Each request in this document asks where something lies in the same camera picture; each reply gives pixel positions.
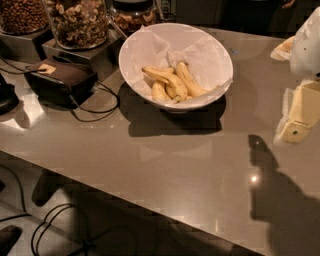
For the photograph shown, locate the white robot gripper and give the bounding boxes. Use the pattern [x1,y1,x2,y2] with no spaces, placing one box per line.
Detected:
[270,7,320,144]

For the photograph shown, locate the long spotted yellow banana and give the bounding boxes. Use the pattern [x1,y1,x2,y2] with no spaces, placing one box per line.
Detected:
[142,67,188,103]

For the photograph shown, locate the white paper bowl liner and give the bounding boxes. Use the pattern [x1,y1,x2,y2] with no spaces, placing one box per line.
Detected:
[127,25,234,106]

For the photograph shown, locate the upright yellow banana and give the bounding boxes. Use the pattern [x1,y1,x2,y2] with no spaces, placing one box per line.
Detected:
[176,62,207,97]

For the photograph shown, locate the white ceramic bowl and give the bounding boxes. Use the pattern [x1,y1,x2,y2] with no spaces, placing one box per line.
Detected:
[118,22,234,113]

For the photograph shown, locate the small middle yellow banana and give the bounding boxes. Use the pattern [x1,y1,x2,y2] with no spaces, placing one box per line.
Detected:
[165,85,176,99]

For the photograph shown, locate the small lower-left yellow banana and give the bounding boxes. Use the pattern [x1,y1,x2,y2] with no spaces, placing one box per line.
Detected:
[151,81,170,101]

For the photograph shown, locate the glass jar with dark lid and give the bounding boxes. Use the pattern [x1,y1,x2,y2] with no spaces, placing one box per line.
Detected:
[110,0,157,34]

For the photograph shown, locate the steel stand under mixed nuts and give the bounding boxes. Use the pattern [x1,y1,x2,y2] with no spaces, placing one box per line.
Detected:
[43,29,123,81]

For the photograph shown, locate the glass jar of mixed nuts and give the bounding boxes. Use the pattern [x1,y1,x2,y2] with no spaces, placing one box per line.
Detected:
[42,0,109,50]

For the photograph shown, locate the dark brown box with label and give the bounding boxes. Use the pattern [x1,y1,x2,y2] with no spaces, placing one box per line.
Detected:
[24,57,98,109]

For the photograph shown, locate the steel stand under brown nuts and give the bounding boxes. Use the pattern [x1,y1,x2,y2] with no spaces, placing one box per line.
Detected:
[0,28,53,63]

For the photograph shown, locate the glass jar of brown nuts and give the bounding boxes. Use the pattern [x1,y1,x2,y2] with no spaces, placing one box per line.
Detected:
[0,0,48,35]

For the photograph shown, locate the black round object at left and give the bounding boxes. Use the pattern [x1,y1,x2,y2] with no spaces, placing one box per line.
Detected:
[0,74,19,115]

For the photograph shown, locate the dark shoe on floor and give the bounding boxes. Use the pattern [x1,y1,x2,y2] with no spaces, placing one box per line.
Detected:
[0,225,22,256]

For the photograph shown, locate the black cable on table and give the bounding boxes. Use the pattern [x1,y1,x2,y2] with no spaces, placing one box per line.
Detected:
[0,55,121,123]

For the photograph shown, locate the black cables on floor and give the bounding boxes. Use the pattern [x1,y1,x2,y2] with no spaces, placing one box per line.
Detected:
[0,163,134,256]

